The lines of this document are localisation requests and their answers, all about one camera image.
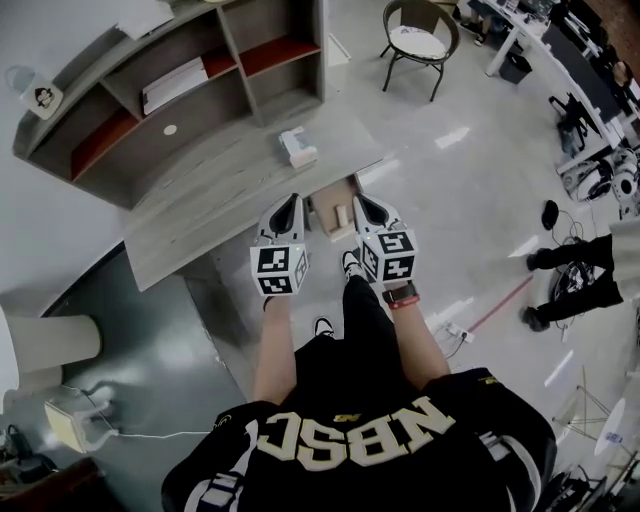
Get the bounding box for dark grey desk partition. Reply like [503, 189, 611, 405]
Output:
[542, 22, 624, 124]

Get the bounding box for grey wooden desk with shelves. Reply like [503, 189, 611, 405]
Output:
[12, 0, 386, 294]

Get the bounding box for white flat box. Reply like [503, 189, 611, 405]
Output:
[141, 56, 210, 116]

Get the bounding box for pale blue tissue pack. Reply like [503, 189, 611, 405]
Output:
[278, 126, 320, 170]

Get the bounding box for person's left forearm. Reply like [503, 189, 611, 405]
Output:
[252, 294, 301, 406]

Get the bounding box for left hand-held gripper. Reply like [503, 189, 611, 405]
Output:
[249, 193, 311, 299]

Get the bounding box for white stool with wooden legs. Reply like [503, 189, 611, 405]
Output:
[549, 365, 632, 459]

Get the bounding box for long white office desk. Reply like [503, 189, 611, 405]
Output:
[483, 0, 640, 161]

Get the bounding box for white round robot device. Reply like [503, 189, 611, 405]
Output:
[559, 147, 640, 204]

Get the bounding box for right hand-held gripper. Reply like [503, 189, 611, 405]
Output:
[353, 195, 419, 285]

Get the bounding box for person's right forearm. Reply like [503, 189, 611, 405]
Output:
[382, 280, 451, 392]

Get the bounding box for person's black jersey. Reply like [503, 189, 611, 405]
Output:
[160, 367, 559, 512]

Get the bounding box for light wooden drawer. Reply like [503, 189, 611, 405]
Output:
[305, 172, 364, 244]

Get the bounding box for white cable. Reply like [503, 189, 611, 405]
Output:
[59, 382, 214, 444]

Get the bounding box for white power strip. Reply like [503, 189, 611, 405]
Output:
[439, 322, 476, 346]

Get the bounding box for black office chair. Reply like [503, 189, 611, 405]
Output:
[548, 92, 604, 151]

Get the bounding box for beige flat box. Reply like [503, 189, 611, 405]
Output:
[43, 399, 89, 455]

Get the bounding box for white seat cushion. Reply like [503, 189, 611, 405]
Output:
[388, 25, 447, 59]

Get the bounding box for white paper sheet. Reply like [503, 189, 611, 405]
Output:
[113, 0, 177, 41]

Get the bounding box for black wrist watch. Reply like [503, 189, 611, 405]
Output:
[382, 282, 419, 304]

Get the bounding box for black trash bin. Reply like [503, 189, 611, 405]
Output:
[499, 49, 534, 85]

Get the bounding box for dark wicker chair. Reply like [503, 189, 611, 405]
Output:
[379, 0, 461, 104]

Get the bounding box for beige cylinder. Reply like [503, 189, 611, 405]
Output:
[7, 313, 104, 374]

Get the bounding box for person's black trousers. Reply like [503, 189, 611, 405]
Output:
[292, 274, 401, 406]

